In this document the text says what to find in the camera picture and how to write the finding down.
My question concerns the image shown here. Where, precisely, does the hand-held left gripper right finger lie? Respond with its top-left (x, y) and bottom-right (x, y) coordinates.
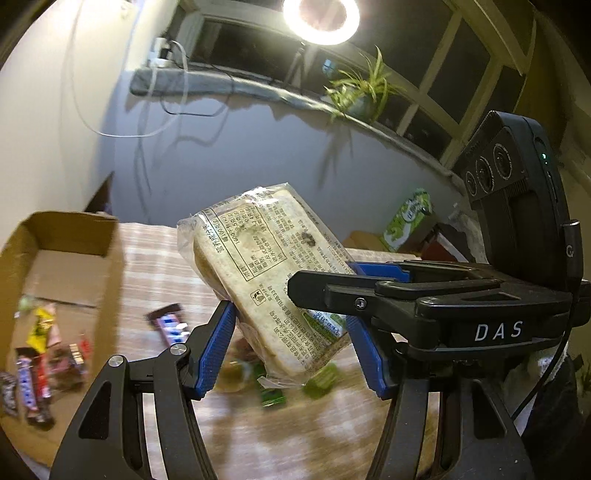
top-left (345, 316), bottom-right (527, 480)

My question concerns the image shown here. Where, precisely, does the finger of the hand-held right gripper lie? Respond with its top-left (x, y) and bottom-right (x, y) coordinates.
top-left (287, 270), bottom-right (419, 324)
top-left (348, 260), bottom-right (502, 283)

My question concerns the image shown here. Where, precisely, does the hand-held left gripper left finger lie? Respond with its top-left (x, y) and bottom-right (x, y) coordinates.
top-left (48, 300), bottom-right (238, 480)

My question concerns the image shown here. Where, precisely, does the round brown candy ball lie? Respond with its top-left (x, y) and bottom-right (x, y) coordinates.
top-left (217, 360), bottom-right (252, 393)

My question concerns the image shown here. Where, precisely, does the green candy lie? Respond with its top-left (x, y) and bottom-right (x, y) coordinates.
top-left (302, 362), bottom-right (340, 398)

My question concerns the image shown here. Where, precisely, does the brown chocolate bar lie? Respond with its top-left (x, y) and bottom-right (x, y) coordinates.
top-left (145, 302), bottom-right (192, 347)
top-left (14, 346), bottom-right (54, 428)

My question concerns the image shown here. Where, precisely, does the green snack packet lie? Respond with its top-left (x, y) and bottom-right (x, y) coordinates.
top-left (259, 385), bottom-right (287, 407)

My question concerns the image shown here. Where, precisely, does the packaged sandwich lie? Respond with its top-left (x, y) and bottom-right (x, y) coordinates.
top-left (177, 181), bottom-right (358, 388)

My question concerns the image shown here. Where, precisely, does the dark red candy wrapper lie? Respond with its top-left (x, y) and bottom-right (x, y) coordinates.
top-left (46, 342), bottom-right (90, 393)

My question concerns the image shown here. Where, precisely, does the cardboard box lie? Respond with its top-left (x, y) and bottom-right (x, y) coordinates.
top-left (0, 211), bottom-right (125, 467)

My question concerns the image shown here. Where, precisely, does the yellow snack packet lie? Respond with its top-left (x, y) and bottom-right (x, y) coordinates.
top-left (25, 307), bottom-right (58, 354)

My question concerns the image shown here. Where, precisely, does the small silver dark snack packet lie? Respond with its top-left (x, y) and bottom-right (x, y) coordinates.
top-left (0, 371), bottom-right (19, 416)

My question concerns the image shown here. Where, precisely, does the green printed bag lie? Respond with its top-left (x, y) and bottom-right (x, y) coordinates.
top-left (382, 187), bottom-right (435, 252)

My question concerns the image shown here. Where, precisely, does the dark red furniture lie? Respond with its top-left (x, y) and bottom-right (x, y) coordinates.
top-left (420, 222), bottom-right (469, 264)

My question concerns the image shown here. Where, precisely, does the plaid blanket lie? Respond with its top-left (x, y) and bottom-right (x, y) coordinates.
top-left (28, 222), bottom-right (439, 480)

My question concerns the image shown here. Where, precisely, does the potted spider plant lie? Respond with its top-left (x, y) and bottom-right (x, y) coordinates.
top-left (323, 46), bottom-right (407, 123)

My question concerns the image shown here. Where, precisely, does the black tripod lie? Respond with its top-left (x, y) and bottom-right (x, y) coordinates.
top-left (288, 44), bottom-right (308, 86)

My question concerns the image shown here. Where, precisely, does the grey windowsill cushion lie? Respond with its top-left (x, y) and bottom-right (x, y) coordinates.
top-left (129, 65), bottom-right (467, 190)

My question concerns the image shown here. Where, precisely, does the window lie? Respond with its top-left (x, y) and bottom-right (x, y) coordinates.
top-left (175, 0), bottom-right (536, 171)

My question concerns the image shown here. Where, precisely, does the white wardrobe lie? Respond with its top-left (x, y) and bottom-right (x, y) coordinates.
top-left (0, 0), bottom-right (178, 245)

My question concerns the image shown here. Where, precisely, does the white power strip with chargers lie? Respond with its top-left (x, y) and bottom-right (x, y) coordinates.
top-left (148, 37), bottom-right (174, 65)

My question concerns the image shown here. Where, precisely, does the black cable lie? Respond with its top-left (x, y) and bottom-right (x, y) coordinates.
top-left (159, 41), bottom-right (273, 116)

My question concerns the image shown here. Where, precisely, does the ring light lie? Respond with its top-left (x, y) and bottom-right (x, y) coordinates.
top-left (283, 0), bottom-right (361, 46)

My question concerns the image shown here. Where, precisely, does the white cable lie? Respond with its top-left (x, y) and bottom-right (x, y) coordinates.
top-left (65, 0), bottom-right (190, 138)

